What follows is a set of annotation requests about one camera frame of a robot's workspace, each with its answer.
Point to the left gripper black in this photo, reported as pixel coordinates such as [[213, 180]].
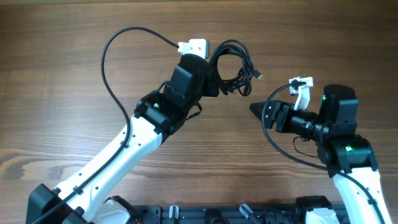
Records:
[[212, 89]]

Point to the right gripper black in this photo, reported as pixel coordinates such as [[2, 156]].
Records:
[[277, 106]]

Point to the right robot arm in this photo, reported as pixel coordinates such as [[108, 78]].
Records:
[[348, 158]]

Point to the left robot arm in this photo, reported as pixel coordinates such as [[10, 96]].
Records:
[[157, 116]]

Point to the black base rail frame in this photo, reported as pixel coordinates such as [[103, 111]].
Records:
[[283, 213]]

